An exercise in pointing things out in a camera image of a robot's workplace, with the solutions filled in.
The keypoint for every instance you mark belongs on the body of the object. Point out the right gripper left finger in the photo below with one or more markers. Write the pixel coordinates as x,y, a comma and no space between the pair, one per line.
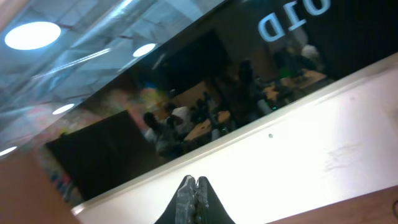
181,209

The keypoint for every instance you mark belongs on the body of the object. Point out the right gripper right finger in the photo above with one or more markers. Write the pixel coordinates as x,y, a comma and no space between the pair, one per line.
209,209

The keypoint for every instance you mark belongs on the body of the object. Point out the dark glass window panel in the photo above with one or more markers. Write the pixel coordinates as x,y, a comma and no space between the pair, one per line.
242,61

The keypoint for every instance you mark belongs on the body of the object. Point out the round ceiling light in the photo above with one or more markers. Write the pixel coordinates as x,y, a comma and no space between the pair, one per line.
32,35

